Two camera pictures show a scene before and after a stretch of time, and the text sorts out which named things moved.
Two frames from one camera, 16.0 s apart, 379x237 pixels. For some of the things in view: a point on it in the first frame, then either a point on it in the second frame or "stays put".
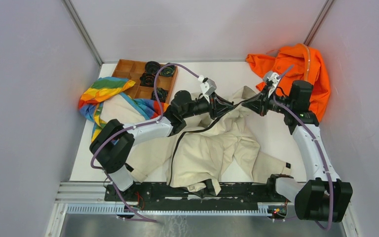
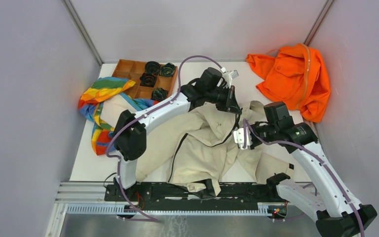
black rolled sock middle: x=147 y=79 stays put
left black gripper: x=212 y=106 -> x=229 y=103
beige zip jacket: x=204 y=152 stays put
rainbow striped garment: x=104 y=87 stays put
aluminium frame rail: x=91 y=199 stays put
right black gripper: x=259 y=104 -> x=253 y=143
